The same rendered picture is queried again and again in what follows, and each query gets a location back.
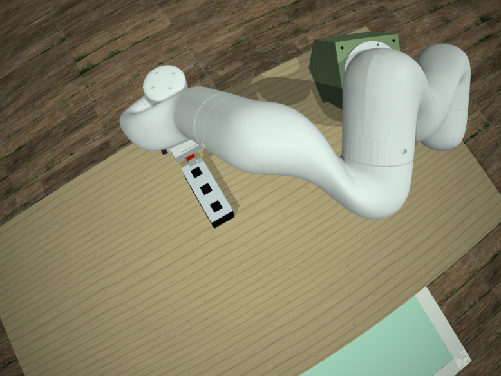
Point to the red square pin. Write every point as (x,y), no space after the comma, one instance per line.
(192,160)

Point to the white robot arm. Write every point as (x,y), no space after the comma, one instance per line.
(382,90)

